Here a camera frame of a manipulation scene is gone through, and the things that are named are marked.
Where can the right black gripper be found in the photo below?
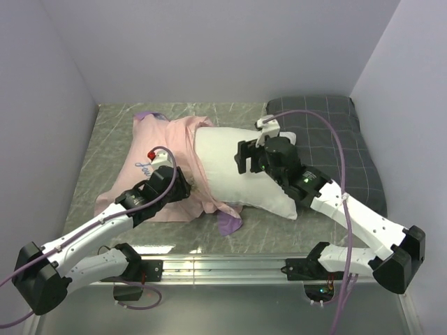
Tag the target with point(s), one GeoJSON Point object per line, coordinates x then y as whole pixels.
{"type": "Point", "coordinates": [248, 149]}

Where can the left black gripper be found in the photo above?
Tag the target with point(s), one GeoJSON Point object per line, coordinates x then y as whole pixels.
{"type": "Point", "coordinates": [183, 188]}

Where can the white pillow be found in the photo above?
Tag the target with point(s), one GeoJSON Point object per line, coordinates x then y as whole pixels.
{"type": "Point", "coordinates": [216, 148]}

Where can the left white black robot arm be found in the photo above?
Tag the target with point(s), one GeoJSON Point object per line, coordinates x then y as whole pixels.
{"type": "Point", "coordinates": [45, 275]}

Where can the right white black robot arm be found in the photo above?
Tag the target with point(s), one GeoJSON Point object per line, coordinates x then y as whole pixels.
{"type": "Point", "coordinates": [393, 253]}

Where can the grey checked pillow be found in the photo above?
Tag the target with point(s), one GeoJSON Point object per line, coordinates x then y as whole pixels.
{"type": "Point", "coordinates": [317, 147]}

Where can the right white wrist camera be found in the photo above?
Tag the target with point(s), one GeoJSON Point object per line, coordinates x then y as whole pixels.
{"type": "Point", "coordinates": [267, 127]}

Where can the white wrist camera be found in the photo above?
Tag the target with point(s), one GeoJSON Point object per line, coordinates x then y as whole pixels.
{"type": "Point", "coordinates": [159, 158]}
{"type": "Point", "coordinates": [267, 127]}

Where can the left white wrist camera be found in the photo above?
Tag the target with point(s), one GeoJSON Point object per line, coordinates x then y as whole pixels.
{"type": "Point", "coordinates": [159, 158]}

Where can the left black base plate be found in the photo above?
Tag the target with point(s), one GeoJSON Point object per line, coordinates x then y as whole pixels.
{"type": "Point", "coordinates": [150, 271]}

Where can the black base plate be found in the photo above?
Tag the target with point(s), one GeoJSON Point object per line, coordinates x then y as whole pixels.
{"type": "Point", "coordinates": [302, 269]}
{"type": "Point", "coordinates": [150, 271]}

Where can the aluminium mounting rail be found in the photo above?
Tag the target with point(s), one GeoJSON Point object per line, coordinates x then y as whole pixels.
{"type": "Point", "coordinates": [230, 294]}

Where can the black box under rail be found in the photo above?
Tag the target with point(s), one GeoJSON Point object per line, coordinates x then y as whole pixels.
{"type": "Point", "coordinates": [127, 292]}

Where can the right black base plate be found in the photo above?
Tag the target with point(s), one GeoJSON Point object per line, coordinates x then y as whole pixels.
{"type": "Point", "coordinates": [302, 269]}

